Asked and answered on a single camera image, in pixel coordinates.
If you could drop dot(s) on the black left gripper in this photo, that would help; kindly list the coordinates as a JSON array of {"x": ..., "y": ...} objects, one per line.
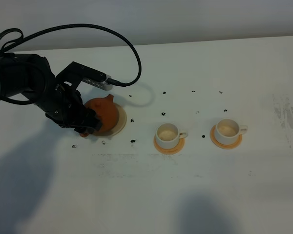
[{"x": 63, "y": 105}]

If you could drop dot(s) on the brown clay teapot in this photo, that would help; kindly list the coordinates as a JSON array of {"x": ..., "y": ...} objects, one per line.
[{"x": 106, "y": 111}]

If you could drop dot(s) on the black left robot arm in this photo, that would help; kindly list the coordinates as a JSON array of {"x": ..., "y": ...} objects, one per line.
[{"x": 27, "y": 79}]

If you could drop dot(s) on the beige round teapot coaster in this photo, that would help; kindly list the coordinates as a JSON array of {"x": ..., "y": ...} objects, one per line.
[{"x": 118, "y": 127}]

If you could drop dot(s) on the white teacup left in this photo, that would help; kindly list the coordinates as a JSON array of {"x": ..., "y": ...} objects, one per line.
[{"x": 168, "y": 136}]

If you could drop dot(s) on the white teacup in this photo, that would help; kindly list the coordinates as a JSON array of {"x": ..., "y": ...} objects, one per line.
[
  {"x": 168, "y": 136},
  {"x": 229, "y": 129}
]

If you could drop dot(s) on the orange coaster right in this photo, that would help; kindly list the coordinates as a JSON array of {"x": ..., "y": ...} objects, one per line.
[{"x": 232, "y": 145}]

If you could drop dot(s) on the white teacup right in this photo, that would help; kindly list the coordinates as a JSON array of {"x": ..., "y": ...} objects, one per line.
[{"x": 229, "y": 129}]

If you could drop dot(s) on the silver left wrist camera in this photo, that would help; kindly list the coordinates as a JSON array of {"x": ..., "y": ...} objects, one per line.
[{"x": 76, "y": 73}]

